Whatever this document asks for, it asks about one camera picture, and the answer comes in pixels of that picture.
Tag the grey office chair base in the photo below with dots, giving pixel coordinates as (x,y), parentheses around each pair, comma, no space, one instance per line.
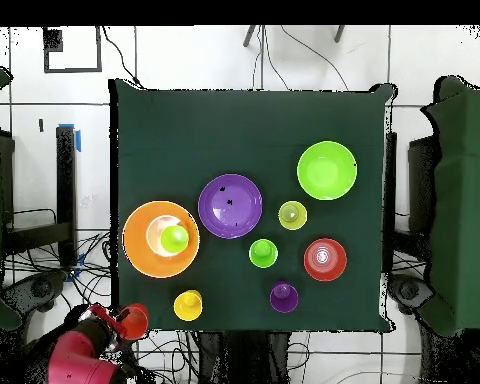
(408,290)

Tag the black stand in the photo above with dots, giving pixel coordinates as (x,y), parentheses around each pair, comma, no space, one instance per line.
(66,180)

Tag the grey tripod leg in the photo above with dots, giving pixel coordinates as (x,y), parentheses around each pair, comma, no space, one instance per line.
(249,36)
(339,34)

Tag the dark green tablecloth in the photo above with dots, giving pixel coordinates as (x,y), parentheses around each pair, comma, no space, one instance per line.
(184,140)

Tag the orange-red cup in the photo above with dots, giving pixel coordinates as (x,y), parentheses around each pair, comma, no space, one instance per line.
(138,322)

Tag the purple bowl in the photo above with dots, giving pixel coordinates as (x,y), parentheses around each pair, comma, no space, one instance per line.
(230,216)

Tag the yellow-orange stepped cup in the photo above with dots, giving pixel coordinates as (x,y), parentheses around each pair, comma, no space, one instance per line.
(188,306)

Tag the purple cup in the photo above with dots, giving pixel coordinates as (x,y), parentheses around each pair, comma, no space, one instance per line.
(284,296)

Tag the dark office chair base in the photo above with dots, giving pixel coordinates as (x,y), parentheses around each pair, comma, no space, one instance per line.
(36,288)

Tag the blue tape strip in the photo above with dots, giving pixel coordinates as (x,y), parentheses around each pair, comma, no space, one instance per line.
(78,142)

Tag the large yellow-orange bowl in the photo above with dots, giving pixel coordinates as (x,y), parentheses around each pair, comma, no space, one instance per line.
(138,248)

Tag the green stepped cup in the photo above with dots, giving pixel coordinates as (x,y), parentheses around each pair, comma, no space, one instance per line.
(263,253)

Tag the orange-red bowl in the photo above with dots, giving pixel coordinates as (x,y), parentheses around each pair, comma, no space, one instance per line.
(336,260)

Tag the light green tapered cup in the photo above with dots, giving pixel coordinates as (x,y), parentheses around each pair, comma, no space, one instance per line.
(174,239)

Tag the black box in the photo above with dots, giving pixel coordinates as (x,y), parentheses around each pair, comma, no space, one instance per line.
(422,180)

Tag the green bowl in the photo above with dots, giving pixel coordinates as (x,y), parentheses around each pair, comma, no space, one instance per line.
(327,170)

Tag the yellow tapered cup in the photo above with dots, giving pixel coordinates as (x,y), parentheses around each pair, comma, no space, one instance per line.
(292,216)

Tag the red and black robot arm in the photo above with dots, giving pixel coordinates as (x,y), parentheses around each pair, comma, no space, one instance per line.
(80,364)

